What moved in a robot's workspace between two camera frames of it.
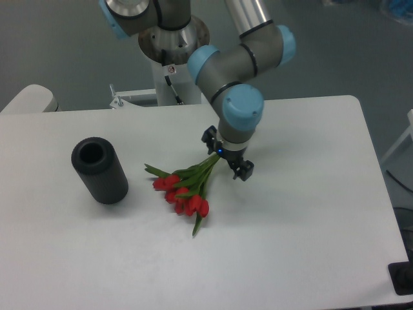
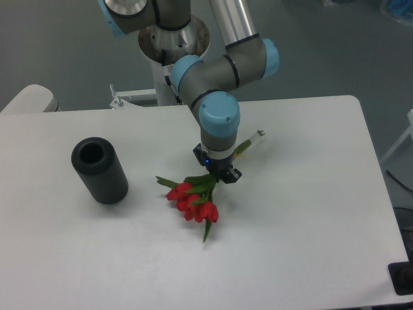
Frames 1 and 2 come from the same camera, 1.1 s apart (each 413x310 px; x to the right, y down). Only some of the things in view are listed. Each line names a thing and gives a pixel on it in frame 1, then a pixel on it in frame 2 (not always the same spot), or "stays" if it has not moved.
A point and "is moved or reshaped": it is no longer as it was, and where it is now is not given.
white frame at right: x=404 y=137 stays
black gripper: x=243 y=169 -> x=221 y=167
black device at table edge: x=401 y=275 stays
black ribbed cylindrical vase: x=97 y=163 stays
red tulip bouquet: x=184 y=188 is moved or reshaped
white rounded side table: x=34 y=98 stays
